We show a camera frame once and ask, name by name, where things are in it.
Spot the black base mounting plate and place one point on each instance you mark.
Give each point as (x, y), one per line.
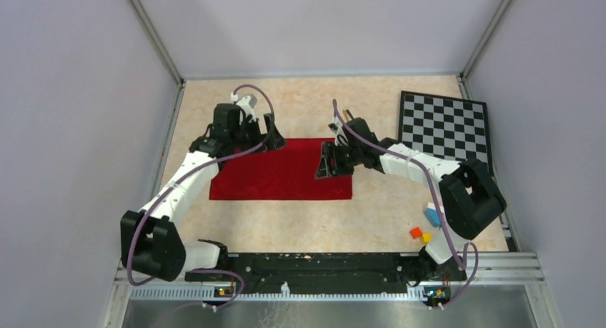
(329, 273)

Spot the aluminium frame rail front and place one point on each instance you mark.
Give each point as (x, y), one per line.
(485, 269)

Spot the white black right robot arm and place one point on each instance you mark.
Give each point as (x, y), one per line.
(464, 194)

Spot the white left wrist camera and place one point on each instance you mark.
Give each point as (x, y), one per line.
(246, 103)

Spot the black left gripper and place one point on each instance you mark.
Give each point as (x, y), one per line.
(247, 121)

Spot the blue block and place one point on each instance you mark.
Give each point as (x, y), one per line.
(432, 217)

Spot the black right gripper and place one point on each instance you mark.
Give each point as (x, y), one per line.
(331, 151)

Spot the yellow block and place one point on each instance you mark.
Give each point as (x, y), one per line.
(426, 238)

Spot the black and white chessboard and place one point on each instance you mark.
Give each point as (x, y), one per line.
(445, 127)

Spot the orange block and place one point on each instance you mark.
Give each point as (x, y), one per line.
(416, 233)

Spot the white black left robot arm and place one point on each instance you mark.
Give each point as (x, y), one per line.
(150, 241)

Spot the red cloth napkin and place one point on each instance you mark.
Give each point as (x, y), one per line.
(285, 174)

